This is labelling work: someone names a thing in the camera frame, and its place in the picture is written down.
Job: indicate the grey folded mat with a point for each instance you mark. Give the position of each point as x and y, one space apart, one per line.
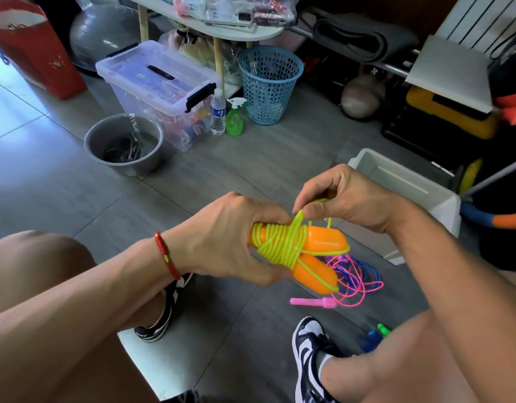
363 36

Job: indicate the person's left hand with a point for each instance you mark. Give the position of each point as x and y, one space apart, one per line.
228 243

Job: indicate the black white right shoe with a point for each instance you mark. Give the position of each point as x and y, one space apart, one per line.
312 348

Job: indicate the grey metal basin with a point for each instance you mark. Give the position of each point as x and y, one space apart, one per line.
97 147

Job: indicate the navy patterned shorts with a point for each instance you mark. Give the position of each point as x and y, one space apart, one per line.
182 397

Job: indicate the white radiator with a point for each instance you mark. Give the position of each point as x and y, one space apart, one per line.
480 16

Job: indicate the red bag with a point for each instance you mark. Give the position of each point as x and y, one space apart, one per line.
35 54

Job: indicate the person's leg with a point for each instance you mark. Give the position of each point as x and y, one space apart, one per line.
31 272
400 365

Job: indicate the white metal pole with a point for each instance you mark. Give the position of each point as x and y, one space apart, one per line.
494 176

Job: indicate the clear plastic bag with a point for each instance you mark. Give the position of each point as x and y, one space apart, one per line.
270 11

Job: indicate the yellow black case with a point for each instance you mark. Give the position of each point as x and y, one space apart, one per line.
451 113

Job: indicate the black white left shoe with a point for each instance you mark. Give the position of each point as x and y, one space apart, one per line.
161 319

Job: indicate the black red inflatable toy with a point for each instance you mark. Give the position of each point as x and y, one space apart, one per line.
511 88

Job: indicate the person's right hand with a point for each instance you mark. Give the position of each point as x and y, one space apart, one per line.
354 197

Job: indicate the small plastic water bottle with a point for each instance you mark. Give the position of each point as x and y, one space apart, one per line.
217 117

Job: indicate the clear bin with black latches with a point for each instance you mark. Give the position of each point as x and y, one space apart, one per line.
145 75

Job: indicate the grey flat board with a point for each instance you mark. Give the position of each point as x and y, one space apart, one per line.
451 73

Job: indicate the person's left leg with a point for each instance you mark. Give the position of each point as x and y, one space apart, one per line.
31 272

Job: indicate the pink white packet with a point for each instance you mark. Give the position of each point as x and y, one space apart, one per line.
191 5

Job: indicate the green spray bottle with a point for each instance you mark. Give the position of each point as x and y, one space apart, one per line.
234 121

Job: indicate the person's right forearm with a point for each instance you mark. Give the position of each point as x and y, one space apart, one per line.
468 306

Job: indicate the brown ball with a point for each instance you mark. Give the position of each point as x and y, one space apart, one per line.
363 96

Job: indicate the black white shoe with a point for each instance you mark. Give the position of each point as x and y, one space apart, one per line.
161 319
312 348

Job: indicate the grey exercise ball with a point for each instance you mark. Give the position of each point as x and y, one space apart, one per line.
103 37

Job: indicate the white plastic bin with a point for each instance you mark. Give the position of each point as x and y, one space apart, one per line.
417 184

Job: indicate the white round table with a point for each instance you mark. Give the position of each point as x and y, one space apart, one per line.
170 16

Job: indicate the person's right leg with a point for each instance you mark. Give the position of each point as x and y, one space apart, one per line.
400 365

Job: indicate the blue mesh plastic basket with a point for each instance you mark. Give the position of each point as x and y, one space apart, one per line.
270 84

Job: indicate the multicoloured hula hoop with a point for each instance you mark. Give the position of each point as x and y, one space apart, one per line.
501 218

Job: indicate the person's left forearm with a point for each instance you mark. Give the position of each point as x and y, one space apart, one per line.
73 331

